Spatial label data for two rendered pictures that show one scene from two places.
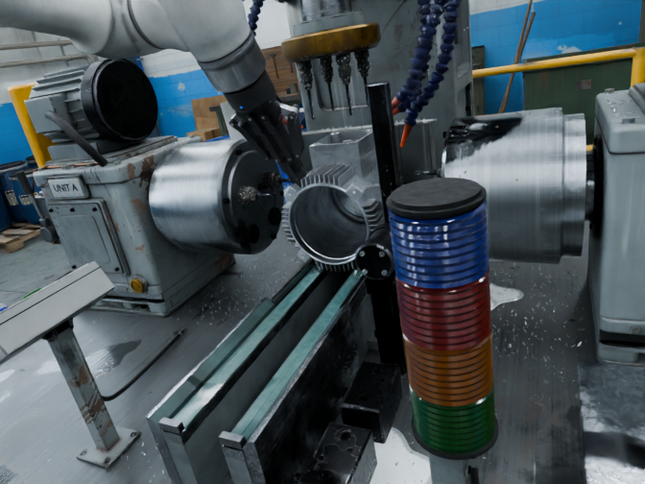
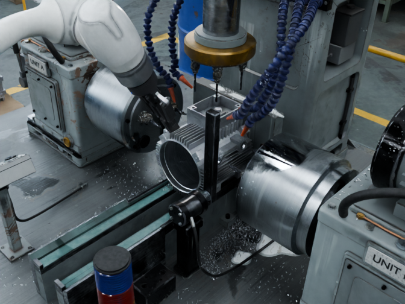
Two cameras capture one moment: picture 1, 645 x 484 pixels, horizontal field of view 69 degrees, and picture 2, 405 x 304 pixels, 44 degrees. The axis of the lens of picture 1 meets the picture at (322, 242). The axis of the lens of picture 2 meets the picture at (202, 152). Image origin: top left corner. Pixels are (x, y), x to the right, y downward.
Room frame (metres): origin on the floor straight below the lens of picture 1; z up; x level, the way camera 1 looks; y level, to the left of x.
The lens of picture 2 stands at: (-0.23, -0.35, 1.81)
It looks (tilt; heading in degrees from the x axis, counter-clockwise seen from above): 34 degrees down; 15
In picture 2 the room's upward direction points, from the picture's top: 2 degrees clockwise
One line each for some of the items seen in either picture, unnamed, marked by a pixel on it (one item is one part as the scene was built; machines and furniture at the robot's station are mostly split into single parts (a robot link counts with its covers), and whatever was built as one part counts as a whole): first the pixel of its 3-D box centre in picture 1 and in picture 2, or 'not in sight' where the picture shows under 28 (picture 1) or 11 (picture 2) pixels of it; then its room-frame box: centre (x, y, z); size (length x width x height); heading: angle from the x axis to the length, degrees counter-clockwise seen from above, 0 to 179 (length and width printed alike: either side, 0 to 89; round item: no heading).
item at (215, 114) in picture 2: (387, 167); (210, 158); (0.71, -0.12, 1.12); 0.04 x 0.03 x 0.26; 152
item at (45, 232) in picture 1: (52, 205); (29, 63); (1.15, 0.64, 1.07); 0.08 x 0.07 x 0.20; 152
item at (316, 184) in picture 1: (346, 206); (204, 152); (0.89, -0.06, 1.01); 0.20 x 0.19 x 0.19; 152
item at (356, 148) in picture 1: (346, 155); (215, 117); (0.92, -0.08, 1.11); 0.12 x 0.11 x 0.07; 152
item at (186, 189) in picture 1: (203, 198); (124, 99); (1.06, 0.25, 1.04); 0.37 x 0.25 x 0.25; 62
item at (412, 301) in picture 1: (442, 298); (115, 290); (0.27, -0.07, 1.14); 0.06 x 0.06 x 0.04
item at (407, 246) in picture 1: (438, 236); (113, 271); (0.27, -0.07, 1.19); 0.06 x 0.06 x 0.04
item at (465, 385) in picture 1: (447, 352); not in sight; (0.27, -0.07, 1.10); 0.06 x 0.06 x 0.04
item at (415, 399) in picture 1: (451, 402); not in sight; (0.27, -0.07, 1.05); 0.06 x 0.06 x 0.04
